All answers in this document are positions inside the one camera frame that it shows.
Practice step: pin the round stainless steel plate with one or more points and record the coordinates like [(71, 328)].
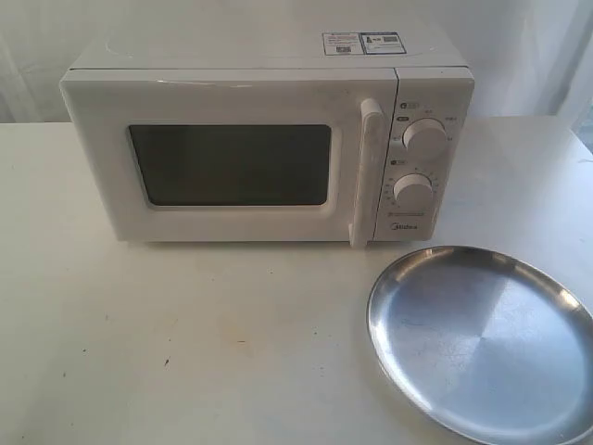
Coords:
[(487, 346)]

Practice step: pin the white microwave oven body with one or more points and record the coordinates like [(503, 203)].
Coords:
[(432, 83)]

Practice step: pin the upper white control knob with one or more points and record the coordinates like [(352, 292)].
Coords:
[(425, 136)]

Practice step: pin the white control knob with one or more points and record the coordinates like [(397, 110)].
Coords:
[(425, 136), (413, 192)]

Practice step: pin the lower white control knob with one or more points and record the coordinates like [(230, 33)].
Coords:
[(413, 192)]

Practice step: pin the blue white label sticker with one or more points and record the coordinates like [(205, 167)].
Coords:
[(362, 44)]

